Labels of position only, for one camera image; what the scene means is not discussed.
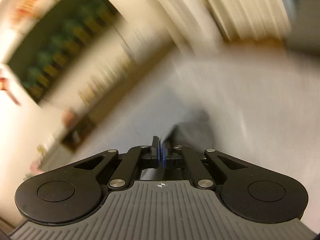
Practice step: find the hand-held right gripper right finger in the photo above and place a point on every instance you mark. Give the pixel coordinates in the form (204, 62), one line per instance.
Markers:
(164, 158)

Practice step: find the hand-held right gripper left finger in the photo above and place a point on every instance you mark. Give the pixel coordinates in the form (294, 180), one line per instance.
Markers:
(155, 155)

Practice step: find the long grey media cabinet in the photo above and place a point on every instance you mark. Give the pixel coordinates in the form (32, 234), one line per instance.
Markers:
(75, 140)

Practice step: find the bed with grey sheet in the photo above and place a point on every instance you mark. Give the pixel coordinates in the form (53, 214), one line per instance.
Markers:
(250, 105)

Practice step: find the cream curtain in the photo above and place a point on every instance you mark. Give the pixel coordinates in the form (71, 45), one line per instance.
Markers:
(225, 5)

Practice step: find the wall-mounted television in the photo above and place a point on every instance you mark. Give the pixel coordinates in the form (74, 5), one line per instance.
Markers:
(62, 42)

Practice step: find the red wall decoration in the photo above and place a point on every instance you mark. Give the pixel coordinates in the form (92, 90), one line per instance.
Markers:
(30, 5)

